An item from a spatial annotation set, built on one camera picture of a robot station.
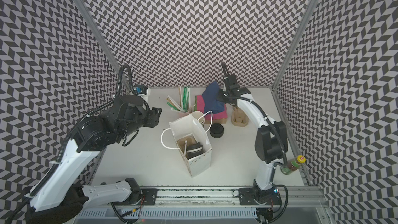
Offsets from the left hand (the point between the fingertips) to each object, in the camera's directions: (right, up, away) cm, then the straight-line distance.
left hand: (154, 112), depth 61 cm
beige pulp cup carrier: (+11, -18, +27) cm, 34 cm away
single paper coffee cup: (+15, -19, +12) cm, 27 cm away
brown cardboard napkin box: (+31, -8, +34) cm, 46 cm away
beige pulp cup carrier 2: (+41, -6, +37) cm, 56 cm away
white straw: (+9, -19, +26) cm, 33 cm away
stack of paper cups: (+16, -3, +27) cm, 32 cm away
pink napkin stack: (+16, +1, +41) cm, 44 cm away
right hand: (+29, +6, +29) cm, 41 cm away
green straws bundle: (+8, +6, +32) cm, 34 cm away
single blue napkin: (+24, +3, +41) cm, 47 cm away
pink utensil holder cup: (+6, -4, +34) cm, 35 cm away
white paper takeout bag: (+11, -8, +17) cm, 22 cm away
